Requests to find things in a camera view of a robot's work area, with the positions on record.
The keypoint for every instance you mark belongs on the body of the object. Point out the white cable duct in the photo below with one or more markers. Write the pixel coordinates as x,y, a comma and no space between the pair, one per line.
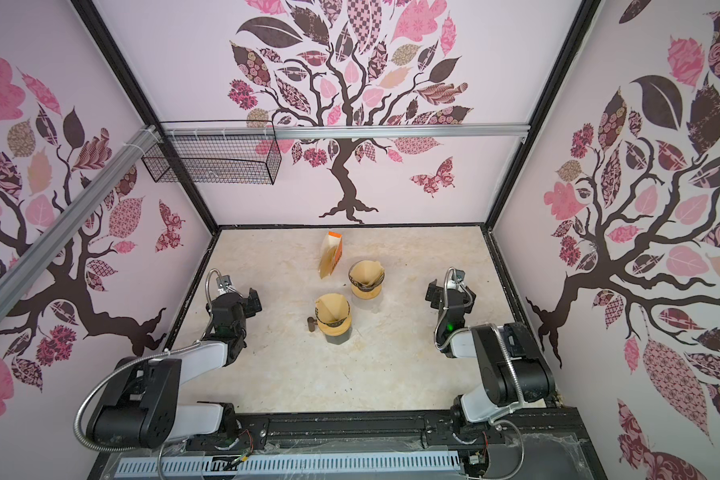
288,465

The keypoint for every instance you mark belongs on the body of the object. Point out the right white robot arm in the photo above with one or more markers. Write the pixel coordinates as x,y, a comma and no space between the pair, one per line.
513,371

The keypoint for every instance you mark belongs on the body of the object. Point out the grey glass carafe mug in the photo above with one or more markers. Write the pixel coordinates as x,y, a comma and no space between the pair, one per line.
312,325

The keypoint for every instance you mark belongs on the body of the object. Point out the black base frame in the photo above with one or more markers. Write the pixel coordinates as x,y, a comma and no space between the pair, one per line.
546,443

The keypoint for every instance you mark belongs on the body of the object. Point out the brown paper coffee filter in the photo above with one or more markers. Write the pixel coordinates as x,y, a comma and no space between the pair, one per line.
332,309

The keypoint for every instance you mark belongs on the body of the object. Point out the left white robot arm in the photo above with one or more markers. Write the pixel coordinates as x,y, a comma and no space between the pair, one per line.
137,406

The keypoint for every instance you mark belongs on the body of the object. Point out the aluminium rail left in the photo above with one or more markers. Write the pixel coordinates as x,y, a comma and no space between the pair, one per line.
20,278

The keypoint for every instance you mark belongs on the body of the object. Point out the aluminium rail back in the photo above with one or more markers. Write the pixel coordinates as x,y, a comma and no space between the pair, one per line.
401,131

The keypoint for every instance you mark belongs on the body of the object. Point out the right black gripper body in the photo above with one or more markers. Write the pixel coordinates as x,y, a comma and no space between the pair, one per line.
469,303

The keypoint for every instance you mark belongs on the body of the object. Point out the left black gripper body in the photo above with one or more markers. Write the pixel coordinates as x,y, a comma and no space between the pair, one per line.
243,330

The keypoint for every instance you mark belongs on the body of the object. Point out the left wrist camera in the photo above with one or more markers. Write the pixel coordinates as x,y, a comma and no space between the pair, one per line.
224,285

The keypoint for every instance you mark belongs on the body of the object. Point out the coffee filter pack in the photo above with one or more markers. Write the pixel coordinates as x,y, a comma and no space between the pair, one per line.
331,252

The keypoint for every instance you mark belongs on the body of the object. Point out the wooden ring holder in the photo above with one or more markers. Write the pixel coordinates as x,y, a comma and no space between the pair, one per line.
335,329
365,294

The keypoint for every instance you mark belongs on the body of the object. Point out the aluminium rail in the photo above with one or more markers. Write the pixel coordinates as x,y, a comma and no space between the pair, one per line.
20,278
401,131

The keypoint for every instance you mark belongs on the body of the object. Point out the black wire basket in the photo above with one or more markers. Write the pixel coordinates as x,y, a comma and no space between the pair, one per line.
215,152

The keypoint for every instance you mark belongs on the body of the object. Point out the clear plastic dripper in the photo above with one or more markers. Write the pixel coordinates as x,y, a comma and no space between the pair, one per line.
369,304

